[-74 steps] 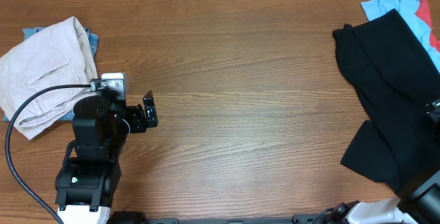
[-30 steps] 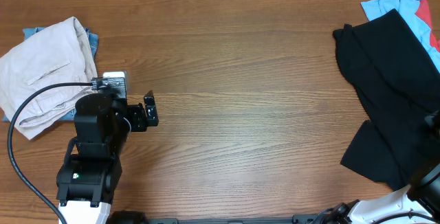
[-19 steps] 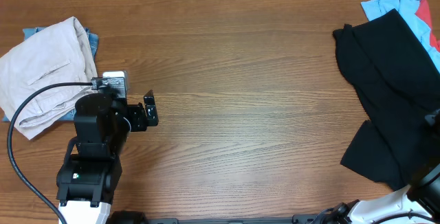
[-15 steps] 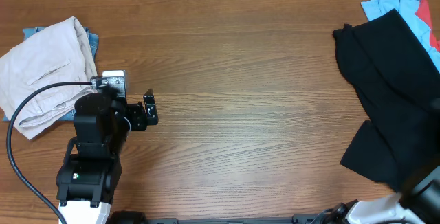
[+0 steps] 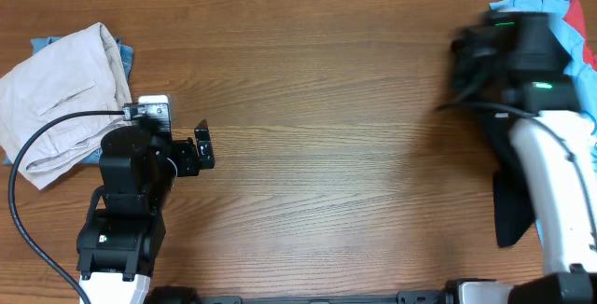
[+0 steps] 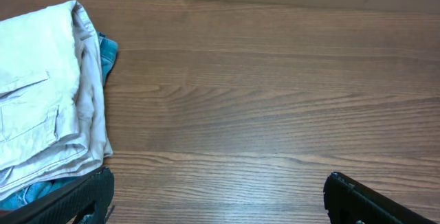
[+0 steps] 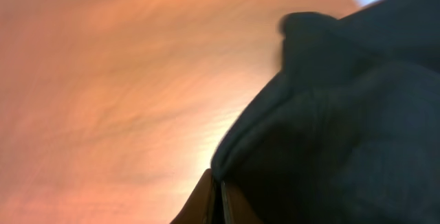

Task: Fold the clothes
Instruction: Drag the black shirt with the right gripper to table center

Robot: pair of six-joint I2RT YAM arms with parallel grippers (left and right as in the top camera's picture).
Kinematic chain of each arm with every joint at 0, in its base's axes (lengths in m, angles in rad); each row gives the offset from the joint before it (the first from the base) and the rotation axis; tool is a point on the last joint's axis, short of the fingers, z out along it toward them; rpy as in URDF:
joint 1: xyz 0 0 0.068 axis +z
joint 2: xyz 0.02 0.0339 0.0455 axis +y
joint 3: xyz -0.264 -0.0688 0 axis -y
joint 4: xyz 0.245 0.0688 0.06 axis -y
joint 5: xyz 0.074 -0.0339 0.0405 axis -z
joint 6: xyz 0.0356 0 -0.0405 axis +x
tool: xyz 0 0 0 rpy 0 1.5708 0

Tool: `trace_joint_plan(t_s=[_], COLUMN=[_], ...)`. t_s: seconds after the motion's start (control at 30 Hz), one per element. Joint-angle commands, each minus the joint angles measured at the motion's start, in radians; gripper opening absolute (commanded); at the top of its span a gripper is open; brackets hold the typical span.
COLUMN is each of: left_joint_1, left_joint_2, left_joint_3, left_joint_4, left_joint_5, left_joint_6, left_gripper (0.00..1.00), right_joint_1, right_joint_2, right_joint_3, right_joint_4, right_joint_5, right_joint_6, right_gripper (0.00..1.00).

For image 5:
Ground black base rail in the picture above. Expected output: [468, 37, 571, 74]
[144, 280, 460, 304]

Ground light blue t-shirt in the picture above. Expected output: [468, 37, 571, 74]
[485, 0, 596, 120]

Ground black shirt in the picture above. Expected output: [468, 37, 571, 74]
[450, 12, 561, 249]

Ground blue folded jeans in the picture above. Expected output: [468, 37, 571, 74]
[31, 36, 134, 164]

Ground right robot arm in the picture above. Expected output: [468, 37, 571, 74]
[437, 10, 596, 303]

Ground beige folded trousers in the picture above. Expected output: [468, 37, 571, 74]
[1, 22, 132, 189]

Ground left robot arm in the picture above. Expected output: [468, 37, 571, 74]
[76, 120, 215, 303]

